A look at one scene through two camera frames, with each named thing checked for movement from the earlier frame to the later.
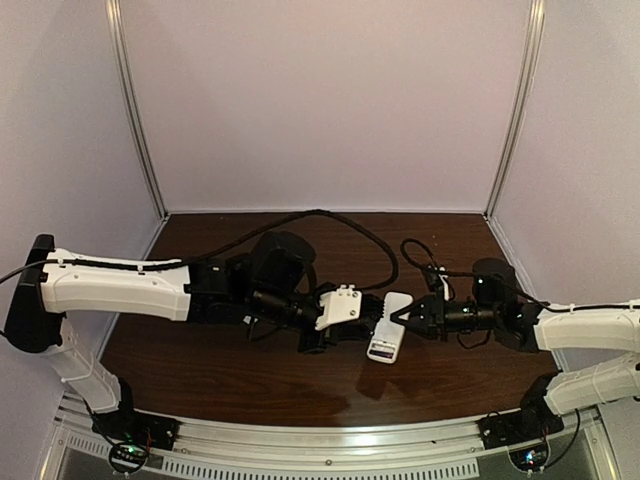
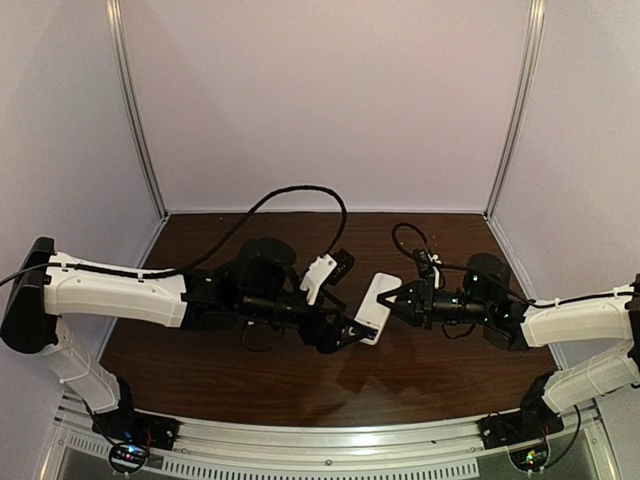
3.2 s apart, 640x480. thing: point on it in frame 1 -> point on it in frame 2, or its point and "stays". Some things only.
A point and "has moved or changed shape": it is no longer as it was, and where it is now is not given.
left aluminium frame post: (124, 81) stays
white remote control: (386, 339) has moved or changed shape
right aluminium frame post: (537, 14) stays
